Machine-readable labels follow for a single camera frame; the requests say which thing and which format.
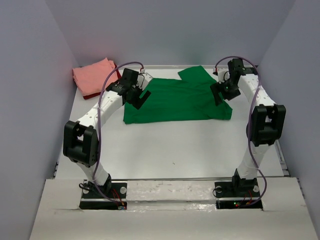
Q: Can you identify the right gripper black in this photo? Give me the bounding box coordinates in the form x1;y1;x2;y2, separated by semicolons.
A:
210;78;241;106

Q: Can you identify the green t shirt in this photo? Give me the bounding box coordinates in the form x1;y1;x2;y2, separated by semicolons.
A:
123;66;233;125

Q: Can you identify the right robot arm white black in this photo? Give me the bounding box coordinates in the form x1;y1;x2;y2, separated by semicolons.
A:
210;56;287;201

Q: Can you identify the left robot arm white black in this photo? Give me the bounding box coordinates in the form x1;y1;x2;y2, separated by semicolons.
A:
62;68;151;198

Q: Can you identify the dark red folded t shirt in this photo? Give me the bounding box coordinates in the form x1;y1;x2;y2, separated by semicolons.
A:
83;70;122;100

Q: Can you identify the pink folded t shirt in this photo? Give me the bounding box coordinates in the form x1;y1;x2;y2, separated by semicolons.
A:
72;58;117;97

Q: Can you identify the white cardboard front cover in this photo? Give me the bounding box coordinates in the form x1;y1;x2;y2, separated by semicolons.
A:
30;177;317;240

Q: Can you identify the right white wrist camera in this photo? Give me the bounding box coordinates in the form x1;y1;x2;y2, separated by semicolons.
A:
213;68;230;83

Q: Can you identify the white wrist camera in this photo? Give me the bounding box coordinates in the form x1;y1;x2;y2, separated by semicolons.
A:
213;68;230;83
137;72;153;90

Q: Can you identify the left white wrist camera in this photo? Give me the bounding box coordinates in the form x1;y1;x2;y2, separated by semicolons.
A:
137;72;153;90

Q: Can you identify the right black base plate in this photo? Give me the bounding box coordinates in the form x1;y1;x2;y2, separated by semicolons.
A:
212;181;263;210

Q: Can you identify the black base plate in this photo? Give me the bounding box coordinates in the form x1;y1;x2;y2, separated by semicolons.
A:
78;180;128;210
212;181;263;210

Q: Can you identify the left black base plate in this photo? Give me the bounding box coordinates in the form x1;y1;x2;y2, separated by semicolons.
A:
78;180;128;210

